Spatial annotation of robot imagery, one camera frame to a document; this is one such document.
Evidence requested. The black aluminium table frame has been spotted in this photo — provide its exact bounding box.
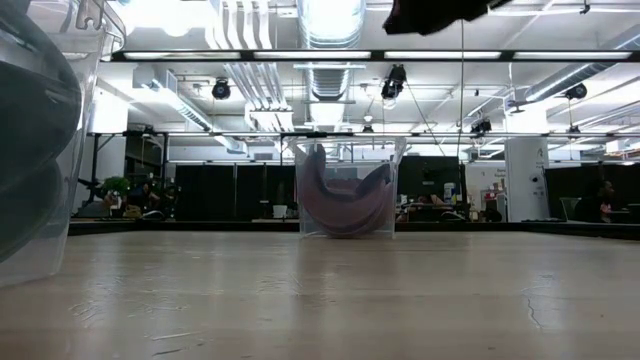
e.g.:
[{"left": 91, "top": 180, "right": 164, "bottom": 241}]
[{"left": 67, "top": 219, "right": 640, "bottom": 242}]

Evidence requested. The green office plant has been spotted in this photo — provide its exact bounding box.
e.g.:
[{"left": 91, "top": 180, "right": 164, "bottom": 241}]
[{"left": 99, "top": 175, "right": 132, "bottom": 201}]

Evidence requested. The thin hanging cable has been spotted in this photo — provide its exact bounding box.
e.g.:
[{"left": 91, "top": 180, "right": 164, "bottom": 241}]
[{"left": 455, "top": 19, "right": 465, "bottom": 160}]

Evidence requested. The maroon cap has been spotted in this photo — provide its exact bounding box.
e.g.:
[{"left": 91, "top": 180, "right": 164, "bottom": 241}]
[
  {"left": 301, "top": 143, "right": 331, "bottom": 221},
  {"left": 324, "top": 174, "right": 394, "bottom": 202},
  {"left": 307, "top": 189, "right": 397, "bottom": 237}
]

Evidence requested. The silver ventilation duct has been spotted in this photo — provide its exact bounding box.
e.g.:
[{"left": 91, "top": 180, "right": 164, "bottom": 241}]
[{"left": 297, "top": 0, "right": 367, "bottom": 101}]

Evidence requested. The black partition wall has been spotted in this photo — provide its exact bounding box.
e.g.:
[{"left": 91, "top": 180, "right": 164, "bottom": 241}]
[
  {"left": 174, "top": 164, "right": 297, "bottom": 221},
  {"left": 544, "top": 164, "right": 640, "bottom": 224}
]

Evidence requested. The clear plastic storage bin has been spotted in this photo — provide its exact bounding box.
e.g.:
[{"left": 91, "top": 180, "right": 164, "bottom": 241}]
[
  {"left": 0, "top": 0, "right": 127, "bottom": 290},
  {"left": 292, "top": 137, "right": 407, "bottom": 240}
]

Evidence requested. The black overhead light beam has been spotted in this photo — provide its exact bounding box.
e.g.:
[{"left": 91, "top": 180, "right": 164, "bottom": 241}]
[{"left": 109, "top": 48, "right": 640, "bottom": 63}]

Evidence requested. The person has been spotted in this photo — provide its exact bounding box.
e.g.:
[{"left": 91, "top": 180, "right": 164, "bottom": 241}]
[
  {"left": 124, "top": 182, "right": 164, "bottom": 221},
  {"left": 574, "top": 179, "right": 617, "bottom": 224}
]

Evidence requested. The black horizontal frame bar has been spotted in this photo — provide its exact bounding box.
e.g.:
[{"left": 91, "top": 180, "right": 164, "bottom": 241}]
[{"left": 87, "top": 130, "right": 640, "bottom": 140}]

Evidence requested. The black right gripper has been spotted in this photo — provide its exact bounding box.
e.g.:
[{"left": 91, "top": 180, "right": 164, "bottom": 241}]
[{"left": 382, "top": 0, "right": 514, "bottom": 37}]

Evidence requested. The dark green cap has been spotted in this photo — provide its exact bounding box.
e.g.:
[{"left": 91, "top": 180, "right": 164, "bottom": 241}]
[
  {"left": 0, "top": 159, "right": 65, "bottom": 264},
  {"left": 0, "top": 7, "right": 84, "bottom": 196}
]

